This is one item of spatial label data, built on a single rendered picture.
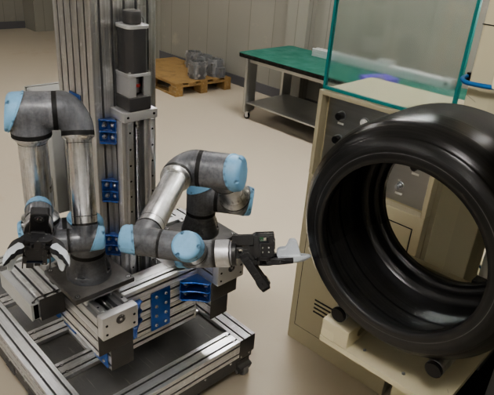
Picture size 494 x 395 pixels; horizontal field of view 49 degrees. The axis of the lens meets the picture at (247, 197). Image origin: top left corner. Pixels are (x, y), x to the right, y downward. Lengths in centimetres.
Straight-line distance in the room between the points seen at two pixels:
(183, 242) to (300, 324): 148
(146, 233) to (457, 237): 89
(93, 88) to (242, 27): 537
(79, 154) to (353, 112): 111
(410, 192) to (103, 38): 125
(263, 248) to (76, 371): 113
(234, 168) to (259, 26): 537
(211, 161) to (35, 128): 51
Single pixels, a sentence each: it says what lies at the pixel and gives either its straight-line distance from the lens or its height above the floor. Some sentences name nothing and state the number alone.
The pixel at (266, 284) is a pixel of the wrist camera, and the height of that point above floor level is 97.
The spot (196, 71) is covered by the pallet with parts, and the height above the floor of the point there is 25.
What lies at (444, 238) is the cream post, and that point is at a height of 105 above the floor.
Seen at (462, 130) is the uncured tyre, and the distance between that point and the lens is 122.
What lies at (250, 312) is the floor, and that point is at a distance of 297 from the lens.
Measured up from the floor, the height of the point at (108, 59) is 141.
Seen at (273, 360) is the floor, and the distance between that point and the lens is 271.
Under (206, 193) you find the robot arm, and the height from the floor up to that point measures 91.
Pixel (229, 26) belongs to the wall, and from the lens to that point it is 734.
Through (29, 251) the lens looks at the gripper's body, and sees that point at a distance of 151.
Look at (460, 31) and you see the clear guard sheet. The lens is 200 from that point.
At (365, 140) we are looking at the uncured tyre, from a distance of 127.
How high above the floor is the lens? 182
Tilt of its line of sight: 26 degrees down
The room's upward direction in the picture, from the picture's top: 5 degrees clockwise
